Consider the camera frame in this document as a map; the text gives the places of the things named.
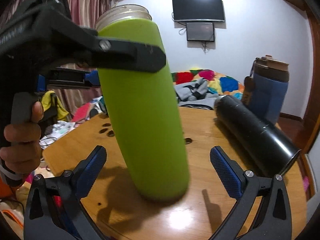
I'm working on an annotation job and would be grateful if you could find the black thermos lying down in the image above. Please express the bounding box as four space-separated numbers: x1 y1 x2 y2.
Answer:
214 95 300 177

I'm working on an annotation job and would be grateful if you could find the black wall television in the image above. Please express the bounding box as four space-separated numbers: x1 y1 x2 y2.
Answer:
172 0 225 22

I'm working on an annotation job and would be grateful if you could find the blue bottle with brown lid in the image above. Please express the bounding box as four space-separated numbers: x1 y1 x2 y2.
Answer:
241 55 289 124

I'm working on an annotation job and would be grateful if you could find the green bottle with clear neck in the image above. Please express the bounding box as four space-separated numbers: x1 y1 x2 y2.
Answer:
95 4 190 202

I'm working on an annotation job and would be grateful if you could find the grey black striped garment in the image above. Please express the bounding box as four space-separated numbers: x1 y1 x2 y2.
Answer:
174 77 219 110

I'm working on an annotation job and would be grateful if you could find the pink striped curtain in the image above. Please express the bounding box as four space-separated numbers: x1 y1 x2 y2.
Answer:
1 0 112 115

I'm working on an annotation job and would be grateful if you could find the small framed wall screen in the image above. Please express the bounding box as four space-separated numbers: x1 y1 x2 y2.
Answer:
186 22 215 42

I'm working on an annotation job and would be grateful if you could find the person's left hand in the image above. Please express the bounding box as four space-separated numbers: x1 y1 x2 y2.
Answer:
1 101 43 174

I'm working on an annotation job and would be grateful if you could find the orange jacket sleeve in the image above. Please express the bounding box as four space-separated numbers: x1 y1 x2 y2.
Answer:
0 172 33 201

